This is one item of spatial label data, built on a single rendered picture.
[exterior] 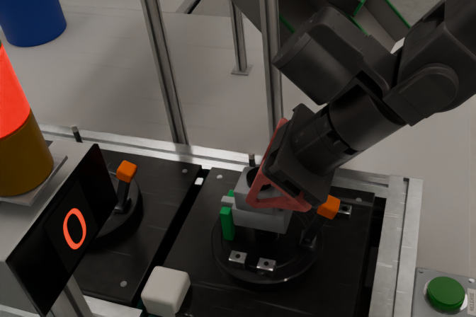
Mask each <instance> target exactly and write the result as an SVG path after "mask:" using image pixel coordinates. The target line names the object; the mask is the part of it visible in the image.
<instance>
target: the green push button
mask: <svg viewBox="0 0 476 317"><path fill-rule="evenodd" d="M427 296H428V298H429V301H430V302H431V303H432V304H433V305H434V306H435V307H437V308H439V309H441V310H444V311H454V310H457V309H459V308H460V307H461V306H462V305H463V302H464V299H465V290H464V289H463V287H462V285H461V284H460V283H459V282H457V281H456V280H454V279H452V278H450V277H436V278H433V279H432V280H431V281H430V282H429V285H428V289H427Z"/></svg>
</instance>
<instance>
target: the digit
mask: <svg viewBox="0 0 476 317"><path fill-rule="evenodd" d="M44 228H45V230H46V232H47V234H48V236H49V237H50V240H51V241H52V244H53V246H54V247H55V250H56V251H57V253H58V255H59V257H60V259H61V261H62V263H63V265H64V267H65V269H66V270H67V272H68V274H69V273H70V272H71V271H72V269H73V267H74V266H75V264H76V263H77V261H78V259H79V258H80V256H81V254H82V253H83V252H84V250H85V248H86V247H87V246H88V244H89V242H90V240H91V239H92V238H93V236H94V234H95V233H96V231H97V230H98V226H97V224H96V221H95V219H94V216H93V214H92V212H91V209H90V207H89V204H88V202H87V200H86V197H85V195H84V192H83V190H82V188H81V185H80V183H79V180H77V181H76V182H75V184H74V185H73V186H72V188H71V189H70V191H69V192H68V193H67V195H66V196H65V197H64V199H63V200H62V201H61V202H60V204H59V206H58V207H57V208H56V210H55V211H54V212H53V213H52V215H51V217H50V218H49V219H48V220H47V222H46V223H45V225H44Z"/></svg>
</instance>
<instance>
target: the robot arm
mask: <svg viewBox="0 0 476 317"><path fill-rule="evenodd" d="M271 63H272V65H273V66H274V67H276V68H277V69H278V70H279V71H280V72H281V73H282V74H284V75H285V76H286V77H287V78H288V79H289V80H291V81H292V82H293V83H294V84H295V85H296V86H297V87H298V88H299V89H300V90H301V91H302V92H303V93H305V94H306V95H307V96H308V97H309V98H310V99H311V100H313V101H314V102H315V103H316V104H317V105H324V104H325V103H327V102H330V103H328V104H327V105H326V106H324V107H323V108H322V109H321V110H319V111H318V112H316V113H314V112H313V111H311V110H310V109H309V108H308V107H307V106H306V105H305V104H303V103H300V104H299V105H297V106H296V107H295V108H293V109H292V111H293V112H294V113H293V116H292V118H291V120H287V119H286V118H284V117H283V118H281V119H280V120H279V123H278V125H277V128H276V130H275V132H274V134H273V136H272V138H271V141H270V143H269V145H268V148H267V150H266V153H265V154H264V156H263V159H262V161H261V164H260V166H259V167H260V168H259V171H258V173H257V174H256V177H255V179H254V181H253V183H252V186H251V188H250V190H249V193H248V195H247V197H246V199H245V202H246V203H247V204H249V205H250V206H251V207H253V208H281V209H289V210H295V211H299V212H306V211H308V210H310V209H311V208H312V206H313V207H318V206H320V205H322V204H324V203H325V202H326V201H327V198H328V195H329V191H330V187H331V184H332V180H333V177H334V172H335V169H336V168H338V167H339V166H341V165H343V164H345V163H346V162H347V161H350V160H351V159H352V158H354V157H356V156H357V155H359V154H361V153H362V152H364V151H365V150H367V149H369V148H371V147H372V146H373V145H375V144H377V143H378V142H380V141H382V140H383V139H384V138H386V137H388V136H390V135H391V134H393V133H394V132H396V131H397V130H399V129H401V128H403V127H404V126H405V125H409V126H410V127H412V126H414V125H415V124H416V123H418V122H420V121H421V120H423V119H424V118H426V119H427V118H428V117H430V116H432V115H433V114H434V113H443V112H446V111H449V110H452V109H454V108H456V107H458V106H459V105H461V104H463V103H464V102H465V101H467V100H468V99H469V98H471V97H472V96H474V95H475V94H476V0H440V1H439V2H438V3H437V4H436V5H435V6H433V7H432V8H431V9H430V10H429V11H428V12H427V13H425V14H424V15H423V16H422V17H421V18H420V19H419V20H418V21H417V22H416V23H415V24H414V25H413V26H412V27H411V28H410V29H409V30H408V31H407V34H406V35H405V38H404V43H403V46H401V47H400V48H399V49H398V50H396V51H395V52H394V53H390V52H389V51H388V50H387V49H386V48H385V47H384V46H383V45H382V44H381V43H380V42H379V41H378V40H376V39H375V38H374V37H373V36H372V35H369V36H368V35H366V34H365V33H364V32H363V31H362V30H360V29H359V28H357V27H356V26H355V25H354V24H353V23H352V22H351V21H349V20H348V19H347V18H345V17H344V16H343V15H341V13H340V12H338V11H337V10H336V9H334V8H332V7H324V8H322V9H320V10H319V11H318V12H317V13H316V14H315V15H314V16H312V17H311V18H309V19H308V20H307V21H305V22H304V23H303V24H302V25H301V26H300V27H299V28H298V29H297V30H296V31H295V32H294V33H293V34H292V35H291V36H290V38H289V39H287V40H286V42H285V44H284V45H283V46H282V47H281V48H280V49H279V51H278V52H277V54H276V55H275V57H274V58H273V60H272V62H271ZM268 184H271V185H272V186H273V187H275V188H276V189H278V190H279V191H280V192H282V193H283V194H284V195H285V196H280V197H271V198H266V199H258V198H257V195H258V193H259V191H260V189H261V188H262V186H263V185H268Z"/></svg>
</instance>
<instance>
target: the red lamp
mask: <svg viewBox="0 0 476 317"><path fill-rule="evenodd" d="M29 112H30V105H29V103H28V100H27V98H26V96H25V93H24V92H23V89H22V87H21V85H20V83H19V80H18V78H17V76H16V73H15V71H14V70H13V67H12V65H11V62H10V60H9V57H8V55H7V53H6V50H5V49H4V46H3V45H2V44H1V49H0V138H1V137H4V136H6V135H7V134H10V133H11V132H13V131H14V130H15V129H17V128H18V127H20V126H21V125H22V124H23V122H24V121H25V120H26V118H27V117H28V115H29Z"/></svg>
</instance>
